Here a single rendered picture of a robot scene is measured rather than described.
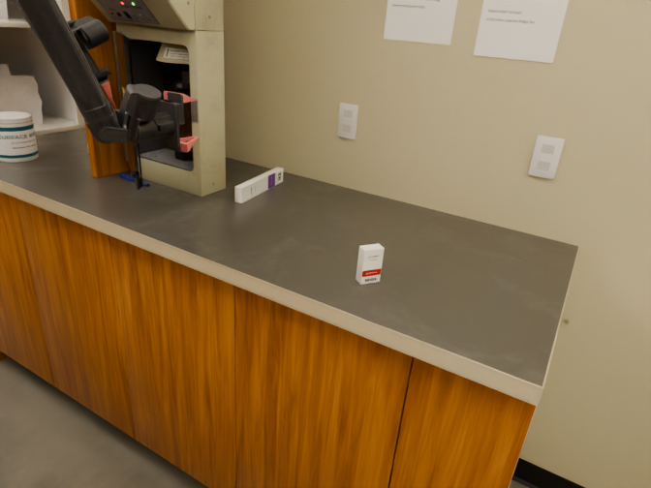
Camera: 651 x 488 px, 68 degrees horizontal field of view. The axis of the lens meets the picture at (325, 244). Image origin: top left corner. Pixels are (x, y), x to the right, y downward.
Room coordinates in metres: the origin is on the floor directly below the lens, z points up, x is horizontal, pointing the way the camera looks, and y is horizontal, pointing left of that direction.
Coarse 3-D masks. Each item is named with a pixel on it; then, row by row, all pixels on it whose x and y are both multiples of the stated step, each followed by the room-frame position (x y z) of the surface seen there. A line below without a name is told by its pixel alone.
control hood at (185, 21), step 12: (96, 0) 1.46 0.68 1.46; (144, 0) 1.35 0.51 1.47; (156, 0) 1.33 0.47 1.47; (168, 0) 1.31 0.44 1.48; (180, 0) 1.34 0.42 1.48; (192, 0) 1.38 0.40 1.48; (156, 12) 1.37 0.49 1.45; (168, 12) 1.34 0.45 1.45; (180, 12) 1.34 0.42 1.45; (192, 12) 1.38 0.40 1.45; (144, 24) 1.44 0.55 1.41; (156, 24) 1.41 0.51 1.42; (168, 24) 1.39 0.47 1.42; (180, 24) 1.36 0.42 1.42; (192, 24) 1.38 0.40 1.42
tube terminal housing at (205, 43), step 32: (128, 32) 1.52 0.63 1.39; (160, 32) 1.45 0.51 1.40; (192, 32) 1.39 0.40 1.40; (192, 64) 1.40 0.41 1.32; (192, 96) 1.40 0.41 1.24; (224, 96) 1.48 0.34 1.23; (192, 128) 1.40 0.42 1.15; (224, 128) 1.48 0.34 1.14; (224, 160) 1.48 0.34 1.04; (192, 192) 1.41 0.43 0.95
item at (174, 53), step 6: (162, 48) 1.49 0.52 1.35; (168, 48) 1.48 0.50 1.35; (174, 48) 1.47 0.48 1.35; (180, 48) 1.47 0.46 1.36; (186, 48) 1.47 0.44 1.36; (162, 54) 1.48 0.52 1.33; (168, 54) 1.47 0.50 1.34; (174, 54) 1.46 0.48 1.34; (180, 54) 1.46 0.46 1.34; (186, 54) 1.47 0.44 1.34; (162, 60) 1.47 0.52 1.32; (168, 60) 1.46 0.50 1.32; (174, 60) 1.46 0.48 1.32; (180, 60) 1.46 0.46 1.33; (186, 60) 1.46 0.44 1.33
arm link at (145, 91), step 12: (132, 84) 1.06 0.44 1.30; (144, 84) 1.09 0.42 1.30; (132, 96) 1.04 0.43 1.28; (144, 96) 1.04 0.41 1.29; (156, 96) 1.06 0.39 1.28; (120, 108) 1.07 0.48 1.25; (132, 108) 1.05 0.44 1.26; (144, 108) 1.05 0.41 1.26; (156, 108) 1.07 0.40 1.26; (120, 120) 1.06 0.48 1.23; (144, 120) 1.06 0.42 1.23; (108, 132) 1.02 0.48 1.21; (120, 132) 1.03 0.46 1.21
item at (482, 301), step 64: (64, 192) 1.33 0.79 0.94; (128, 192) 1.38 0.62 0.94; (320, 192) 1.52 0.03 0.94; (192, 256) 1.00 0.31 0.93; (256, 256) 1.02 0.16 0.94; (320, 256) 1.05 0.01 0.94; (384, 256) 1.07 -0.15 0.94; (448, 256) 1.11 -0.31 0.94; (512, 256) 1.14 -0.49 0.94; (576, 256) 1.17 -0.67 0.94; (384, 320) 0.79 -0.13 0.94; (448, 320) 0.80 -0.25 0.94; (512, 320) 0.82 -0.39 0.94; (512, 384) 0.65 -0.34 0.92
